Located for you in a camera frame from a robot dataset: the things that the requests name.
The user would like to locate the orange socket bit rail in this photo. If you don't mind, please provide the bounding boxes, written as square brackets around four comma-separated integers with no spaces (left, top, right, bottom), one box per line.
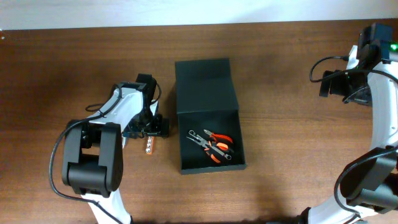
[145,136,154,155]

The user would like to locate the dark green box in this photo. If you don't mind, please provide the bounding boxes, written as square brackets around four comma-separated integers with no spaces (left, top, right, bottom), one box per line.
[175,58,246,175]

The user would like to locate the black orange needle-nose pliers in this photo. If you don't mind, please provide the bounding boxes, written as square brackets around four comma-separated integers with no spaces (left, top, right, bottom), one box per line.
[187,129,234,164]

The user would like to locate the small red cutting pliers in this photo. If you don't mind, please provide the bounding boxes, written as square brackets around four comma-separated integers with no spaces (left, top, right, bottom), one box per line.
[203,129,233,144]

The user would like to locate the silver ring wrench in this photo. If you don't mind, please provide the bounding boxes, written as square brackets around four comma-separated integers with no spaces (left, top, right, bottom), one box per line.
[187,130,232,164]

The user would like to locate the yellow black screwdriver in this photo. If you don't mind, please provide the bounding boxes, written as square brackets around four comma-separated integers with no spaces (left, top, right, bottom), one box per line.
[122,137,127,149]

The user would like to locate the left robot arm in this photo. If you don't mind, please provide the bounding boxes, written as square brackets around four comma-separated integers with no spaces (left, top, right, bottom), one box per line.
[59,74,169,223]

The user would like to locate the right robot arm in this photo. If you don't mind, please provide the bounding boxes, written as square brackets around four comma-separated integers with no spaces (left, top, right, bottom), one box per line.
[293,23,397,223]

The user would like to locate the right black cable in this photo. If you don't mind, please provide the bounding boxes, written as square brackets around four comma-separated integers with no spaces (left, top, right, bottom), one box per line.
[309,55,398,224]

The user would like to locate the black cable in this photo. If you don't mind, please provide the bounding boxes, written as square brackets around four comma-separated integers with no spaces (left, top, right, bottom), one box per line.
[48,81,162,224]
[309,55,398,224]

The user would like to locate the left black cable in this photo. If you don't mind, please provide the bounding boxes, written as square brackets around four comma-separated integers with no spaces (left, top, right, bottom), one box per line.
[48,81,162,224]

